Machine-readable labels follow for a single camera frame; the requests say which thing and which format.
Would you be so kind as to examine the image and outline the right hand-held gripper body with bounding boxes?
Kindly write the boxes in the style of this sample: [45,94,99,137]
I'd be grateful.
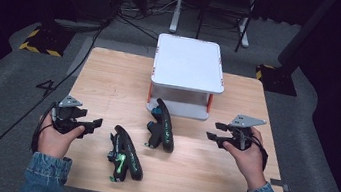
[220,112,268,154]

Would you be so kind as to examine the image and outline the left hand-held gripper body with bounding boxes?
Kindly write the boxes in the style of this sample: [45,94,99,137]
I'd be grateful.
[48,92,91,138]

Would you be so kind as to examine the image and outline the person's right hand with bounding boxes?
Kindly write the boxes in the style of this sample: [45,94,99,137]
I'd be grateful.
[215,122,276,192]

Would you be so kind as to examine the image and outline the person's left hand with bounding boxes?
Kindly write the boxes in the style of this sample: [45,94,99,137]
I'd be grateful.
[33,111,89,163]

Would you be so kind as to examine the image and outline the white two-tier shoe rack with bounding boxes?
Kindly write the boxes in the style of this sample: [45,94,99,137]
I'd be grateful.
[144,31,233,124]

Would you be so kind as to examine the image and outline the black folding chair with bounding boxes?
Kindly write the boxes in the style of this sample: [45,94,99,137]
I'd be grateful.
[193,0,261,56]

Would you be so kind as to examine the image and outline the black slanted pole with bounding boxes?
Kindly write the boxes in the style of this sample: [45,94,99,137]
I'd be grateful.
[276,0,338,75]

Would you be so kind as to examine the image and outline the white metal stand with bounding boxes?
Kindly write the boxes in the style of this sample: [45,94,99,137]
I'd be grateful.
[168,0,209,38]

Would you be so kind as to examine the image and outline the right hand-held gripper black cable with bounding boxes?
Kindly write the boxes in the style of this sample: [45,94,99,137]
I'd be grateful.
[242,128,273,173]

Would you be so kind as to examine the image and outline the hand-held gripper black cable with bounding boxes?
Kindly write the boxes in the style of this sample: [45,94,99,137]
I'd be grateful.
[29,98,59,156]
[242,128,273,173]

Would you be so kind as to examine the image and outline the long black floor cable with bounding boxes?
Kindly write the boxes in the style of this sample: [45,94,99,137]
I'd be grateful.
[0,7,109,192]

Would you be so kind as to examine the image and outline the left hand-held gripper black cable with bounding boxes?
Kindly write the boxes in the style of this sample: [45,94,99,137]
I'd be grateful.
[29,98,59,156]

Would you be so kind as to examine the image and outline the black sandal with green strap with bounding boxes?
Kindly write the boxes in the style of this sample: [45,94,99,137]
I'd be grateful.
[103,123,151,187]

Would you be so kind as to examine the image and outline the black sandal with blue strap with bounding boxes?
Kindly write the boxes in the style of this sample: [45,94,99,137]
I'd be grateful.
[142,96,182,155]

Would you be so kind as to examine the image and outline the yellow-black striped base plate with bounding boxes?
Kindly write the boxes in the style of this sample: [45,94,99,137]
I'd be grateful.
[252,62,302,98]
[17,22,77,60]

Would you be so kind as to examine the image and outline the bundle of floor cables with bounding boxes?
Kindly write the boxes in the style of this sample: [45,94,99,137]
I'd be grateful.
[111,0,180,44]

